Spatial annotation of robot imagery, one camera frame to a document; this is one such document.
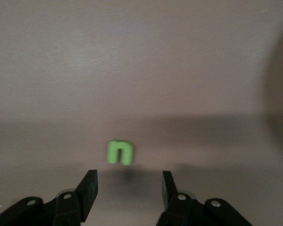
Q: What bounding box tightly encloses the brown table cover sheet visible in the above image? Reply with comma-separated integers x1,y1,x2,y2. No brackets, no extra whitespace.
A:
0,0,283,226

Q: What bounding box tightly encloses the green foam letter n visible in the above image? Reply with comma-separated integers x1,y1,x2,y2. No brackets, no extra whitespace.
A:
107,140,135,166

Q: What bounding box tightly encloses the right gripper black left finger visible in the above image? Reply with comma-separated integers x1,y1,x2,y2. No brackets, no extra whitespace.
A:
0,169,99,226

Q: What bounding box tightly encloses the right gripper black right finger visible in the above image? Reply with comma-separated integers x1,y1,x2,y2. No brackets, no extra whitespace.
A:
155,170,250,226

